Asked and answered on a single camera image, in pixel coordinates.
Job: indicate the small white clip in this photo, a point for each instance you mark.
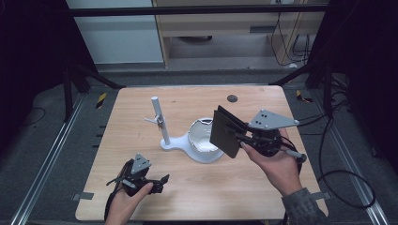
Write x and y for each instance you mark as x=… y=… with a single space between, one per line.
x=155 y=120

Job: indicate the black metal stand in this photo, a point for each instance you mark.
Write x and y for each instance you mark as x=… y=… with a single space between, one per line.
x=327 y=87
x=67 y=93

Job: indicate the dark curtain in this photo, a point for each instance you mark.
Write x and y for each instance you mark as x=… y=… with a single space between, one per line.
x=31 y=47
x=369 y=62

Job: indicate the wooden shelf unit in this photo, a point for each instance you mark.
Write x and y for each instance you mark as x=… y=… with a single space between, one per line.
x=219 y=25

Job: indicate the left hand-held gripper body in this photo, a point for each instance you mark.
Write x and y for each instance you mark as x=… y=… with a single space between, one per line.
x=139 y=165

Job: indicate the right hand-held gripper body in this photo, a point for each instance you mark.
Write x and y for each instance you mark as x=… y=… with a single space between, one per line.
x=270 y=120

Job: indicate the person's left hand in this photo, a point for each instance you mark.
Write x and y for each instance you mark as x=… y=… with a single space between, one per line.
x=123 y=206

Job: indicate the dark round table grommet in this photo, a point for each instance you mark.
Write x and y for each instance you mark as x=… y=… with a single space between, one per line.
x=232 y=98

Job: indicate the person's right hand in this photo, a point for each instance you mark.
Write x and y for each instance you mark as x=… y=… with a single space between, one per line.
x=278 y=170

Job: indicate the white cabinet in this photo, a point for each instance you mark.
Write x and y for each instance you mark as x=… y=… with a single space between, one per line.
x=119 y=37

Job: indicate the grey tape strip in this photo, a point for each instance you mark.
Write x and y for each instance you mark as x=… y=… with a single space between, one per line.
x=83 y=196
x=322 y=196

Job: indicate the black horizontal bar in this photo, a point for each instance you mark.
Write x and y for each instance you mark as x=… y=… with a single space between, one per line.
x=187 y=11

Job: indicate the aluminium floor rail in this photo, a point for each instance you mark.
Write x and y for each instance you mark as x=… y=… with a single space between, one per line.
x=47 y=162
x=353 y=162

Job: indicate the white stand with round base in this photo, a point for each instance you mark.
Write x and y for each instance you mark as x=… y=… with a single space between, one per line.
x=175 y=143

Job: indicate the dark brown folding wallet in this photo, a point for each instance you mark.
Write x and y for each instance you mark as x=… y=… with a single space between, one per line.
x=223 y=140

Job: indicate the yellow black striped tape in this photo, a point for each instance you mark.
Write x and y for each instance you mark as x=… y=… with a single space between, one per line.
x=101 y=100
x=302 y=96

